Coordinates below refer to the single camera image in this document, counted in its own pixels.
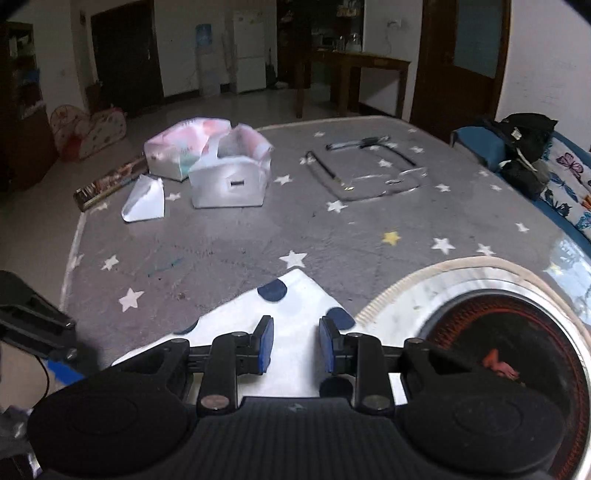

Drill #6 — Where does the butterfly pillow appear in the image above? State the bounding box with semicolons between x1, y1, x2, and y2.
542;138;591;241

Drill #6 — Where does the white fridge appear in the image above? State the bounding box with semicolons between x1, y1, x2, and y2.
232;10;269;94

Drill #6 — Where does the black bag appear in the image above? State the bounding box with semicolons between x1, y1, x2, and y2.
478;112;559;200

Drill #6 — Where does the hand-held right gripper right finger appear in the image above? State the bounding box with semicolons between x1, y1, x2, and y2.
318;316;467;415

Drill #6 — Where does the pink pastel storage box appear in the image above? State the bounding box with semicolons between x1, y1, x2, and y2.
144;117;232;182

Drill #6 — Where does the grey star mat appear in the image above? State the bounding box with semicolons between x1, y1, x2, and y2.
60;115;591;370

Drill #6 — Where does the dark shelf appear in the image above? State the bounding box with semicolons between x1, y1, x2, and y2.
0;21;58;190

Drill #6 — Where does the water dispenser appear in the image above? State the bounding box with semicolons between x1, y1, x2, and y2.
196;23;222;95

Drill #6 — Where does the wooden table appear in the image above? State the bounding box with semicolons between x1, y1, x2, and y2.
295;50;411;118

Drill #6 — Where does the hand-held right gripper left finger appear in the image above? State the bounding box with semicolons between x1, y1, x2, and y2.
111;315;275;415

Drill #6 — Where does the clear plastic piece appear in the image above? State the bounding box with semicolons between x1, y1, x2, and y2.
387;167;428;186

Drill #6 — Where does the dark wooden door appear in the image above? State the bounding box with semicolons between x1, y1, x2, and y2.
90;0;164;114

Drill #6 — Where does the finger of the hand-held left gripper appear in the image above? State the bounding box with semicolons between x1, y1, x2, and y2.
0;298;86;384

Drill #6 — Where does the black and silver tool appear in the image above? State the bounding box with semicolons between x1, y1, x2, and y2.
325;135;393;151

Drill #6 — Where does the pink play tent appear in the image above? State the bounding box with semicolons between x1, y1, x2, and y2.
50;104;127;162

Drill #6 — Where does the white storage box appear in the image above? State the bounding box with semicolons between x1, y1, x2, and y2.
188;124;273;208

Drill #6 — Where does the white polka dot garment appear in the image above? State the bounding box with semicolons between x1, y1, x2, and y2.
111;268;407;398

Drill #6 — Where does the wooden door with glass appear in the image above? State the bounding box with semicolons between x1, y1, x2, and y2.
410;0;513;144

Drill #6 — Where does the long patterned box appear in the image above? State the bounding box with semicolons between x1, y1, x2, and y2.
73;156;149;212

